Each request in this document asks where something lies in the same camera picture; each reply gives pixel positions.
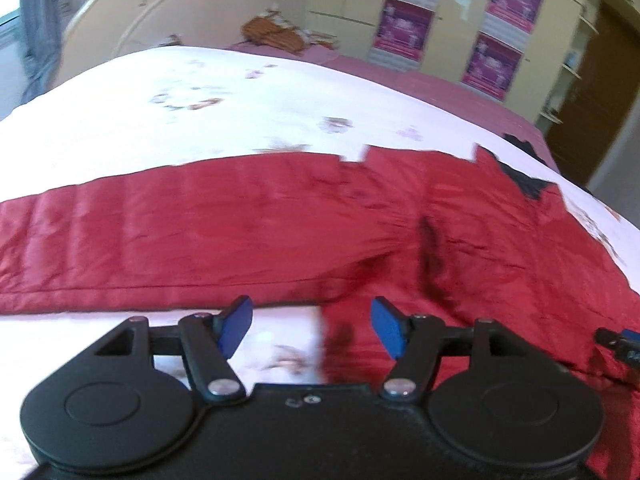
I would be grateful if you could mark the floral pillow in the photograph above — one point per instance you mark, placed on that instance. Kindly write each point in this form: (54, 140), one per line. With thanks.
(312, 36)

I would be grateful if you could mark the dark cloth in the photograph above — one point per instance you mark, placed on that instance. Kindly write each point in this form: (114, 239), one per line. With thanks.
(520, 142)

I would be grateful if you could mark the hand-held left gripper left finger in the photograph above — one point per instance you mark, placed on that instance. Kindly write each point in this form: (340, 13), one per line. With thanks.
(235, 329)

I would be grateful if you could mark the floral white blanket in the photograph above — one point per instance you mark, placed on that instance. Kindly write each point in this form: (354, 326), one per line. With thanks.
(150, 105)

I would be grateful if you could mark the pink bed sheet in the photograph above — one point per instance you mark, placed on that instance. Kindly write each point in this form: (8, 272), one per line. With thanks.
(425, 90)

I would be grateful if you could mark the cream bed headboard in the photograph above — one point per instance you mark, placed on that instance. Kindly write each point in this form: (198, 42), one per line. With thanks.
(165, 5)

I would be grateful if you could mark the cream corner shelf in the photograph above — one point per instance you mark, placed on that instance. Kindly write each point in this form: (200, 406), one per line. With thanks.
(567, 60)

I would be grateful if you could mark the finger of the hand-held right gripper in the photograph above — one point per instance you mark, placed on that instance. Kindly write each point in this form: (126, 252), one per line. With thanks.
(616, 341)

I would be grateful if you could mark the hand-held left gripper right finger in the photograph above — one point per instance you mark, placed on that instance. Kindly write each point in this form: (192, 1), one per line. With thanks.
(387, 331)

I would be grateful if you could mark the brown wooden door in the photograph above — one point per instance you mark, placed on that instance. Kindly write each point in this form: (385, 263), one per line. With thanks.
(595, 95)

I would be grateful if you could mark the red puffer jacket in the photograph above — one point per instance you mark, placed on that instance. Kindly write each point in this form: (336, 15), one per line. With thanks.
(250, 220)

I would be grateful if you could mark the grey curtain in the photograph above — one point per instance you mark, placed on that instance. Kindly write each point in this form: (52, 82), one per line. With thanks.
(40, 25)

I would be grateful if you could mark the purple wall poster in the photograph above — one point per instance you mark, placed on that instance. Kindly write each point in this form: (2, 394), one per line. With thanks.
(400, 30)
(515, 2)
(492, 65)

